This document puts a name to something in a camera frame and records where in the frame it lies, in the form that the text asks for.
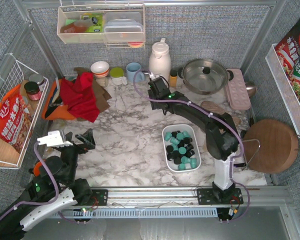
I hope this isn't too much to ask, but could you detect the teal coffee capsule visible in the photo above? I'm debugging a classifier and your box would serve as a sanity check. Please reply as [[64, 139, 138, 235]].
[[182, 131, 191, 138], [178, 147, 187, 155], [164, 131, 173, 142], [182, 156, 191, 164], [190, 158, 197, 169], [176, 132, 185, 141], [170, 137, 180, 145], [178, 163, 186, 171]]

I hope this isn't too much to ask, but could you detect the white storage basket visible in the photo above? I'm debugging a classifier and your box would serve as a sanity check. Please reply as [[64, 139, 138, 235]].
[[162, 124, 202, 173]]

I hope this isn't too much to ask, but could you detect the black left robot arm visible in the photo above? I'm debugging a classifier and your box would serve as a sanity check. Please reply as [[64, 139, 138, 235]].
[[0, 128, 96, 240]]

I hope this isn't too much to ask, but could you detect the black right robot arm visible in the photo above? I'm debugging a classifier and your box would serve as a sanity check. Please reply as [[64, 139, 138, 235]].
[[147, 73, 242, 203]]

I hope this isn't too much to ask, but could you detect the yellow spice bottle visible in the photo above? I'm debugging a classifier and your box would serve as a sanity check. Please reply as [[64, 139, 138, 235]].
[[169, 69, 178, 88]]

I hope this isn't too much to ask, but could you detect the white thermos jug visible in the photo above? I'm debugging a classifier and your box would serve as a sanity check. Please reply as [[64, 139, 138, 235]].
[[148, 38, 171, 81]]

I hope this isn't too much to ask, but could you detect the light blue mug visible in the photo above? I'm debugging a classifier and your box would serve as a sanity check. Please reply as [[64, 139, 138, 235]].
[[126, 62, 145, 83]]

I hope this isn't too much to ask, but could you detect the orange tray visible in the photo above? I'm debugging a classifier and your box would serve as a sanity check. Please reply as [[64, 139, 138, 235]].
[[41, 81, 76, 121]]

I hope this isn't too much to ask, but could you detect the red cloth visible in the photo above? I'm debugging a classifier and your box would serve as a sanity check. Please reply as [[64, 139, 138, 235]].
[[59, 72, 100, 123]]

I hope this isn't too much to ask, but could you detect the brown felt mat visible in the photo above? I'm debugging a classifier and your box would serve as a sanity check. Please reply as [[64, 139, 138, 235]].
[[73, 67, 112, 113]]

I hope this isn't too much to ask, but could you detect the steel pot with lid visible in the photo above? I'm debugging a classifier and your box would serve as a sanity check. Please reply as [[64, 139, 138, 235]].
[[178, 58, 234, 95]]

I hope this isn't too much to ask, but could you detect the striped brown mat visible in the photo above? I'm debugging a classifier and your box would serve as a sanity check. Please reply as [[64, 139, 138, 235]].
[[200, 100, 241, 126]]

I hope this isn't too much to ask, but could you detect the glass jar green lid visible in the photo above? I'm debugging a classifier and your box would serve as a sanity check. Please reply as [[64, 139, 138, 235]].
[[109, 67, 128, 86]]

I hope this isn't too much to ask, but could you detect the orange cup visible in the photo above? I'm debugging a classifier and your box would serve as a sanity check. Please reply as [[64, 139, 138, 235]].
[[33, 161, 42, 177]]

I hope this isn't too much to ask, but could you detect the small glass jar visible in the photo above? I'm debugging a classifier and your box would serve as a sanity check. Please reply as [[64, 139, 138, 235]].
[[95, 77, 109, 88]]

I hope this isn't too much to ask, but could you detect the white orange striped bowl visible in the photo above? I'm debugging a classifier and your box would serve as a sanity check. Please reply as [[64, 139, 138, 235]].
[[90, 61, 110, 78]]

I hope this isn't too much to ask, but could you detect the red jam jar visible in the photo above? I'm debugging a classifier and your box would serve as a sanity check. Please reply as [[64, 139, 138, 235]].
[[24, 81, 42, 101]]

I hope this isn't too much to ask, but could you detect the orange snack bag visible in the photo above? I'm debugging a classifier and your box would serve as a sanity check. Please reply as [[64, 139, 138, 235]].
[[0, 84, 32, 154]]

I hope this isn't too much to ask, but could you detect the small dark jar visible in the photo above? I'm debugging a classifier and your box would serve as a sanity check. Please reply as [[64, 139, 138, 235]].
[[29, 73, 45, 92]]

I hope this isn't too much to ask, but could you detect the clear plastic container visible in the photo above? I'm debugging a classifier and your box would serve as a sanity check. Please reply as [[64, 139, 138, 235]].
[[103, 11, 144, 43]]

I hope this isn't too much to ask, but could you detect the white wire corner shelf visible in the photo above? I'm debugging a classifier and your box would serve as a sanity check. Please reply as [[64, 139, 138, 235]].
[[0, 59, 49, 169]]

